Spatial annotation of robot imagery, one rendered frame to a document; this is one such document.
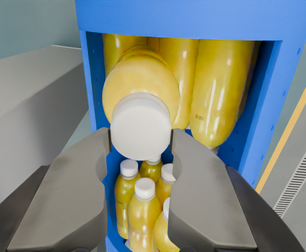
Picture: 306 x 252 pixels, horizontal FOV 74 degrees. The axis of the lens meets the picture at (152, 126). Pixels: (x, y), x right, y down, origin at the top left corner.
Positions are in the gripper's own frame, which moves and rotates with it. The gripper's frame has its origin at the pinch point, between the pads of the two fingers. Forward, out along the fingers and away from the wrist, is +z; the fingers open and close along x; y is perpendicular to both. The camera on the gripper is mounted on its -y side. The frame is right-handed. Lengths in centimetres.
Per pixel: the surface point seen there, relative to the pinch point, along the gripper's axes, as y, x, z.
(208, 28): -6.0, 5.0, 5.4
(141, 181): 21.4, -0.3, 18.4
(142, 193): 21.9, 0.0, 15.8
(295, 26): -6.4, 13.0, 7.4
